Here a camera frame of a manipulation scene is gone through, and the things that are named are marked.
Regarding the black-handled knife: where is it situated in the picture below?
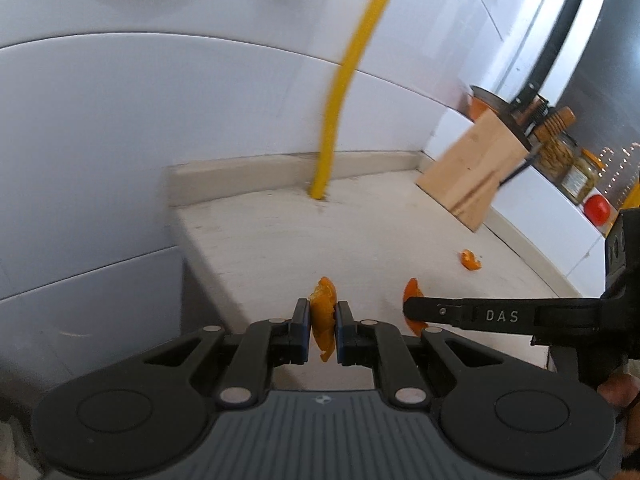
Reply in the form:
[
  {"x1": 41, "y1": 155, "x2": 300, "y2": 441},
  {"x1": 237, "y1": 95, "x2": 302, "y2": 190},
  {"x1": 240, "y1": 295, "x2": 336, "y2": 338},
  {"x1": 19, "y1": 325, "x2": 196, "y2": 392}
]
[{"x1": 515, "y1": 80, "x2": 551, "y2": 126}]

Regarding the red tomato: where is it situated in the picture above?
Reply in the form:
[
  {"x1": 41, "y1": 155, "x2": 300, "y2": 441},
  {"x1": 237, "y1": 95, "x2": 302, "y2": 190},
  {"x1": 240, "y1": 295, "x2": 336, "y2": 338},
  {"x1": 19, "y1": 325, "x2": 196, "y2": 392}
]
[{"x1": 583, "y1": 194, "x2": 612, "y2": 226}]

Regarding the wooden knife block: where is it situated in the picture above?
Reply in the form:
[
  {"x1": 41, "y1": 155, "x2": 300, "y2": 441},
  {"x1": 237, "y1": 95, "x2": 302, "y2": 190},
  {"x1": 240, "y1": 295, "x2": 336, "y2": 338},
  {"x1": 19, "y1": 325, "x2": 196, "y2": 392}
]
[{"x1": 416, "y1": 110, "x2": 532, "y2": 233}]

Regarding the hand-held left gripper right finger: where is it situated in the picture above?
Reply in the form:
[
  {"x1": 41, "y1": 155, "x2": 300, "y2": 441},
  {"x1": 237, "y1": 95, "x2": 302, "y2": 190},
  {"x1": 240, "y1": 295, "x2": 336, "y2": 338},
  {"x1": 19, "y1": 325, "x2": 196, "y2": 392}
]
[{"x1": 335, "y1": 300, "x2": 502, "y2": 409}]

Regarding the glass pickle jar orange lid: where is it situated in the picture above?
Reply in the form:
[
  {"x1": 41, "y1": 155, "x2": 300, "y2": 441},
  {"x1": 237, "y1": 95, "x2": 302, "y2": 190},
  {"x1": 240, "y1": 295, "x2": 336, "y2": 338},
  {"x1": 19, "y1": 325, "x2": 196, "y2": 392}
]
[{"x1": 560, "y1": 150, "x2": 602, "y2": 204}]

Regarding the dark steel cleaver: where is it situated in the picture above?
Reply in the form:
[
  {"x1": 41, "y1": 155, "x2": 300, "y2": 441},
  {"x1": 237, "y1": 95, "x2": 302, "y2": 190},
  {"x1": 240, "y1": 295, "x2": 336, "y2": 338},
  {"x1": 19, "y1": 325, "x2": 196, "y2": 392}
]
[{"x1": 469, "y1": 85, "x2": 532, "y2": 133}]

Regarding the window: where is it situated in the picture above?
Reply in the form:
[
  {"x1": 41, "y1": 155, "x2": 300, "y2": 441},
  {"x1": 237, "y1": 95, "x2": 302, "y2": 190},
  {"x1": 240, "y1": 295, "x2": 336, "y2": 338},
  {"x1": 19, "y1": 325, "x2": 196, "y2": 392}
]
[{"x1": 500, "y1": 0, "x2": 640, "y2": 211}]

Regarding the curled orange peel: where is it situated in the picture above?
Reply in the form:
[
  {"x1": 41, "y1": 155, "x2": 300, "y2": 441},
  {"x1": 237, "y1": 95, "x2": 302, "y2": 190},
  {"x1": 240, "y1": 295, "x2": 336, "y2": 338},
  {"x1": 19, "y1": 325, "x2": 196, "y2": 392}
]
[{"x1": 401, "y1": 276, "x2": 427, "y2": 337}]

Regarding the person's right hand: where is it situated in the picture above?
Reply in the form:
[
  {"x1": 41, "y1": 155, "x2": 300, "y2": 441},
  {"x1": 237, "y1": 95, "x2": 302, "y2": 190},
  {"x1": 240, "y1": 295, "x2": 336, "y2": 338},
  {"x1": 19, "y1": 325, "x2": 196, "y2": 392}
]
[{"x1": 596, "y1": 370, "x2": 640, "y2": 480}]

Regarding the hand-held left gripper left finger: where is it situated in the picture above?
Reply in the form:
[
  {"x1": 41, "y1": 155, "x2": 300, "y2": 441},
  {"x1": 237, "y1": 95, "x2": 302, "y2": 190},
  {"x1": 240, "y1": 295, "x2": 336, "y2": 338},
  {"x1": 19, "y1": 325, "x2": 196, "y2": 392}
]
[{"x1": 141, "y1": 298, "x2": 312, "y2": 409}]

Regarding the glass jar with pasta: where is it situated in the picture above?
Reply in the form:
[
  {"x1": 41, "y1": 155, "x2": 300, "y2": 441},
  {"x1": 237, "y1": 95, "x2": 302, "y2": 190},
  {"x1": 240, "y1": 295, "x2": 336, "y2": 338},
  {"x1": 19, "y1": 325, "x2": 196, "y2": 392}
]
[{"x1": 537, "y1": 137, "x2": 582, "y2": 179}]

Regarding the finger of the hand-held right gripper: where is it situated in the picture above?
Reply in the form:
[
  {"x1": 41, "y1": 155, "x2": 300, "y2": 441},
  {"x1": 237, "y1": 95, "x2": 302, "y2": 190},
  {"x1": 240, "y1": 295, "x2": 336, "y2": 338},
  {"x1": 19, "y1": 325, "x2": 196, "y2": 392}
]
[{"x1": 402, "y1": 296, "x2": 607, "y2": 334}]

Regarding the orange round object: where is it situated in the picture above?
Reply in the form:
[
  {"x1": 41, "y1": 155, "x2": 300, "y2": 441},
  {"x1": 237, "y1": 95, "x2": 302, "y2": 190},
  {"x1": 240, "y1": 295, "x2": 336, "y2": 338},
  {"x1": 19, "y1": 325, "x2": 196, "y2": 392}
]
[{"x1": 468, "y1": 95, "x2": 493, "y2": 120}]

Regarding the wooden-handled knife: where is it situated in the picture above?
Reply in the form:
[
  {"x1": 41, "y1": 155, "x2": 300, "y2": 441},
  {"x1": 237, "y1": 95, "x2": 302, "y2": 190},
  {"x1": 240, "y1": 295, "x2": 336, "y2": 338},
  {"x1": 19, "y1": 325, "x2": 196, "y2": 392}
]
[{"x1": 532, "y1": 106, "x2": 577, "y2": 143}]

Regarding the large orange peel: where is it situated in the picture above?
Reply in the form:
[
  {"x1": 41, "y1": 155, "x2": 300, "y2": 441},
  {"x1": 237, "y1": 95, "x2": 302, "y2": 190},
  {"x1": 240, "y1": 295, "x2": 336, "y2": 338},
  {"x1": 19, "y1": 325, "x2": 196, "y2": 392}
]
[{"x1": 307, "y1": 275, "x2": 339, "y2": 364}]

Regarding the yellow pipe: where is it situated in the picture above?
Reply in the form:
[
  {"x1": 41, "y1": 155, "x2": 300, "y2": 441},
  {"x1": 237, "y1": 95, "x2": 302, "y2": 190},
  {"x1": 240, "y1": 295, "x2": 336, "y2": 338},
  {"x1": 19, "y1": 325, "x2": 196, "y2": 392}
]
[{"x1": 309, "y1": 0, "x2": 409, "y2": 202}]

